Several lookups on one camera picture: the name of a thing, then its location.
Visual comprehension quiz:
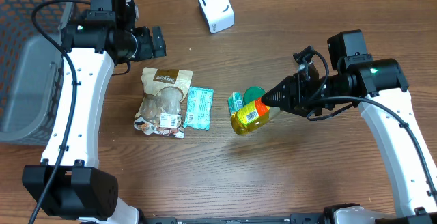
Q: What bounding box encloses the mint green tissue pack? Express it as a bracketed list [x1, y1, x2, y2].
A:
[183, 87, 214, 130]

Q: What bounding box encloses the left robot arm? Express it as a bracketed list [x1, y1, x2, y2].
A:
[22, 0, 166, 223]

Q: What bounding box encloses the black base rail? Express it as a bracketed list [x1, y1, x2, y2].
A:
[139, 213, 330, 224]

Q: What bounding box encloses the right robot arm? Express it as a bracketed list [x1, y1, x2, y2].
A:
[262, 30, 436, 223]

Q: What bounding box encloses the green white can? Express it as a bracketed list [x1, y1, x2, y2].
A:
[243, 86, 266, 105]

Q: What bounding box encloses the teal white tissue pack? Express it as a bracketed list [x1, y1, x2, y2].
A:
[228, 92, 244, 115]

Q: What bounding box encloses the dark grey plastic basket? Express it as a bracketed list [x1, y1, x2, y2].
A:
[1, 0, 74, 145]

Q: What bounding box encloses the yellow drink bottle grey cap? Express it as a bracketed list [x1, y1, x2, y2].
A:
[231, 98, 281, 135]

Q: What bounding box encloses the white barcode scanner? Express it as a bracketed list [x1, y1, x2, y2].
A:
[198, 0, 235, 34]

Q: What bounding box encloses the brown white snack bag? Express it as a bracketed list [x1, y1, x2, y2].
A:
[134, 68, 193, 139]

